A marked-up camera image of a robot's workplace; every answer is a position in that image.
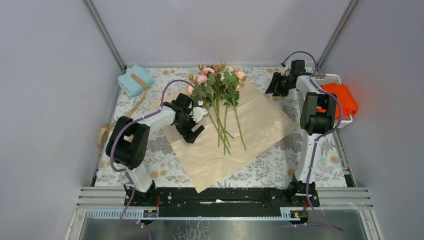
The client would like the pink fake flower bunch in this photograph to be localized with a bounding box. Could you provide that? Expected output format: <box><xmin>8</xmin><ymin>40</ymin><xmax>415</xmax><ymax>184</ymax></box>
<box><xmin>188</xmin><ymin>62</ymin><xmax>248</xmax><ymax>155</ymax></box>

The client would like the floral patterned table mat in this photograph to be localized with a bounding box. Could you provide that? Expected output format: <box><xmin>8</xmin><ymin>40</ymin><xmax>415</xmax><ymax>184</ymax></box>
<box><xmin>94</xmin><ymin>67</ymin><xmax>347</xmax><ymax>188</ymax></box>

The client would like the orange folded cloth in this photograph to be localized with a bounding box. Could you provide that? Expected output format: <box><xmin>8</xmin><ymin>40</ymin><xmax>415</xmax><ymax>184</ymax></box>
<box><xmin>320</xmin><ymin>82</ymin><xmax>358</xmax><ymax>117</ymax></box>

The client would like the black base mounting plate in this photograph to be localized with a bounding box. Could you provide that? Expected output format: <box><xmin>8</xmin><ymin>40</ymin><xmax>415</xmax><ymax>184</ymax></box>
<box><xmin>124</xmin><ymin>186</ymin><xmax>320</xmax><ymax>218</ymax></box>

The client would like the tan wrapping paper sheet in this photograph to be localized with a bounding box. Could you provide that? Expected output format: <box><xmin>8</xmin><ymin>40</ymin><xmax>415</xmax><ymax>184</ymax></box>
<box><xmin>161</xmin><ymin>80</ymin><xmax>295</xmax><ymax>193</ymax></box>

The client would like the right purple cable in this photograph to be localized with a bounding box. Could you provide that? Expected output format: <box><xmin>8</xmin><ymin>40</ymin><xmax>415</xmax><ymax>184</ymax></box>
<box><xmin>280</xmin><ymin>50</ymin><xmax>346</xmax><ymax>233</ymax></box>

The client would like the light blue folded towel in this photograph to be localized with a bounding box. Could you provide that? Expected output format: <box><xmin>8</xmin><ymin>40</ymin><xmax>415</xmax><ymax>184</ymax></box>
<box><xmin>117</xmin><ymin>65</ymin><xmax>155</xmax><ymax>97</ymax></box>

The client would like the tan ribbon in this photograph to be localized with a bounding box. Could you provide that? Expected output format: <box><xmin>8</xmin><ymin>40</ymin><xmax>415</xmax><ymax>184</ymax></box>
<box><xmin>97</xmin><ymin>73</ymin><xmax>148</xmax><ymax>149</ymax></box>

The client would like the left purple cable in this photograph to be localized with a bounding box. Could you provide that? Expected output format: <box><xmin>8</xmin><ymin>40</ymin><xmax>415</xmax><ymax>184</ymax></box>
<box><xmin>109</xmin><ymin>79</ymin><xmax>200</xmax><ymax>240</ymax></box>

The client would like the white plastic basket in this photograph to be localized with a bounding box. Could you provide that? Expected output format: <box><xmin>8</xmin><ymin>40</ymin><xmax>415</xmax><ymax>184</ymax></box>
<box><xmin>295</xmin><ymin>73</ymin><xmax>341</xmax><ymax>112</ymax></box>

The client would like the purple cable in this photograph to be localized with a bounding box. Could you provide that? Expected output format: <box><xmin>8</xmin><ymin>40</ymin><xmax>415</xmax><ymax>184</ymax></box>
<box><xmin>280</xmin><ymin>50</ymin><xmax>346</xmax><ymax>233</ymax></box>
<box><xmin>109</xmin><ymin>79</ymin><xmax>200</xmax><ymax>240</ymax></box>

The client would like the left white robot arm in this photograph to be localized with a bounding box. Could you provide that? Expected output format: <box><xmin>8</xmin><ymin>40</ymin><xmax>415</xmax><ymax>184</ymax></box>
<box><xmin>105</xmin><ymin>93</ymin><xmax>208</xmax><ymax>206</ymax></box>

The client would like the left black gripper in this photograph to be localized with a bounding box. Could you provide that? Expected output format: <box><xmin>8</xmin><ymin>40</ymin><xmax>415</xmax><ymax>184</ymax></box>
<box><xmin>173</xmin><ymin>109</ymin><xmax>204</xmax><ymax>143</ymax></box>

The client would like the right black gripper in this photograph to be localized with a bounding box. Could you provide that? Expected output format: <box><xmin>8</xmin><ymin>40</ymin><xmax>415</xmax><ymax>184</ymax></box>
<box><xmin>264</xmin><ymin>72</ymin><xmax>293</xmax><ymax>97</ymax></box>

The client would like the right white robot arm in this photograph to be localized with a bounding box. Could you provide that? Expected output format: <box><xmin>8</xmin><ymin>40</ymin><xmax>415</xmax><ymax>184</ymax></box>
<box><xmin>265</xmin><ymin>60</ymin><xmax>339</xmax><ymax>206</ymax></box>

